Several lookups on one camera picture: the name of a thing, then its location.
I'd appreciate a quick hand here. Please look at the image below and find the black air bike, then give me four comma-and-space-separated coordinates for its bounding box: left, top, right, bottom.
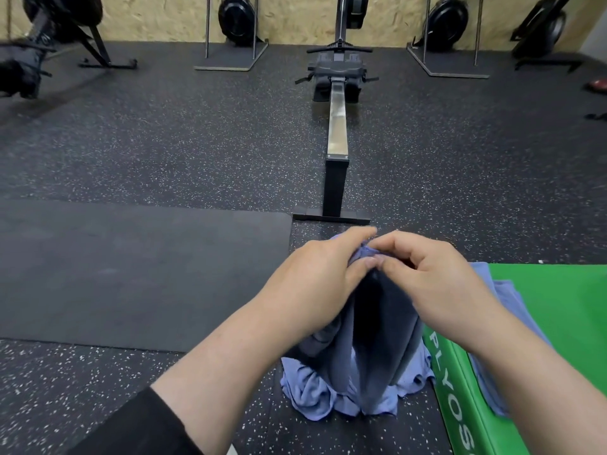
0, 0, 139, 101

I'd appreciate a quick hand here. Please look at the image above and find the black rowing machine with steel rail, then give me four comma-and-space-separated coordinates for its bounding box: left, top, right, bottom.
291, 0, 380, 226

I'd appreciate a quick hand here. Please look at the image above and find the black sleeve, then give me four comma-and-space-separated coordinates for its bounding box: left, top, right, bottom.
66, 386, 205, 455

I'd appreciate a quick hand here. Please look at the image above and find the green plyometric box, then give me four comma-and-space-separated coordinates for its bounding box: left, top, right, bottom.
422, 263, 607, 455

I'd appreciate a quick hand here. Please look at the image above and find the person's left forearm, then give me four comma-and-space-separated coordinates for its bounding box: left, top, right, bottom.
151, 298, 328, 455

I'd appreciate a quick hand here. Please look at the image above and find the person's right forearm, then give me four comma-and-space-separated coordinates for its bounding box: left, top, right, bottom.
453, 278, 607, 455

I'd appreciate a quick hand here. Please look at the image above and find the blue cloth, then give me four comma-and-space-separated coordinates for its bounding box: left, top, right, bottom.
467, 261, 553, 418

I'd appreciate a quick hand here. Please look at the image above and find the blue-grey garment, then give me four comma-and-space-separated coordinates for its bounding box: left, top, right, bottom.
280, 233, 437, 421

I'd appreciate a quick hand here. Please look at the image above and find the black exercise mat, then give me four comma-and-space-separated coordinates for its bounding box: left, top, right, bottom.
0, 199, 294, 354

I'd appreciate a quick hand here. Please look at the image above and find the person's left hand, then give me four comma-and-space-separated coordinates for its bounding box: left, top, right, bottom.
257, 226, 380, 338

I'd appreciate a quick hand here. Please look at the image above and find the person's right hand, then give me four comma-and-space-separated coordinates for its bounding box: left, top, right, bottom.
372, 230, 496, 347

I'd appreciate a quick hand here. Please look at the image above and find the black tilted exercise machine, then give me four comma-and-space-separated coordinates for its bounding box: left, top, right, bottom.
510, 0, 585, 72

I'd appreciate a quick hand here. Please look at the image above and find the black upright rower on stand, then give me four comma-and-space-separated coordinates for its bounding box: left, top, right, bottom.
406, 0, 490, 80
193, 0, 270, 72

